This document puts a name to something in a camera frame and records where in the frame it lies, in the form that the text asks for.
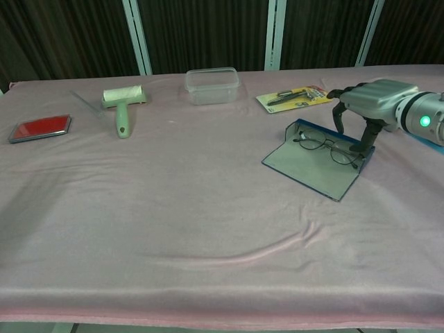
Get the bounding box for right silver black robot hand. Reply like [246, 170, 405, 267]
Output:
[327, 78, 419, 153]

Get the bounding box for thin-framed eyeglasses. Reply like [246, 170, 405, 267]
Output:
[293, 128, 365, 164]

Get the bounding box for blue printed glasses case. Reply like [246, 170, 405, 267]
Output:
[261, 118, 377, 202]

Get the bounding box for blue tray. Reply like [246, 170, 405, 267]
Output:
[411, 133, 444, 156]

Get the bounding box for yellow razor blister pack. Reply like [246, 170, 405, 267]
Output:
[255, 84, 331, 114]

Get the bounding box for dark slatted partition panel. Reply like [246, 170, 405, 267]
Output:
[0, 0, 139, 90]
[279, 0, 374, 70]
[137, 0, 271, 74]
[366, 0, 444, 66]

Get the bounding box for clear plastic container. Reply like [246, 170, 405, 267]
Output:
[184, 67, 241, 105]

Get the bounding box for pink tablecloth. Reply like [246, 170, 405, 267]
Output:
[0, 63, 444, 329]

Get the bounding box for green lint roller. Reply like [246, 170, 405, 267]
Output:
[101, 85, 149, 139]

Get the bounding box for red ink pad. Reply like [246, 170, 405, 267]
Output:
[7, 114, 73, 144]

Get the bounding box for pale metal frame post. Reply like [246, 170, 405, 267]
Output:
[264, 0, 288, 71]
[354, 0, 386, 67]
[121, 0, 153, 76]

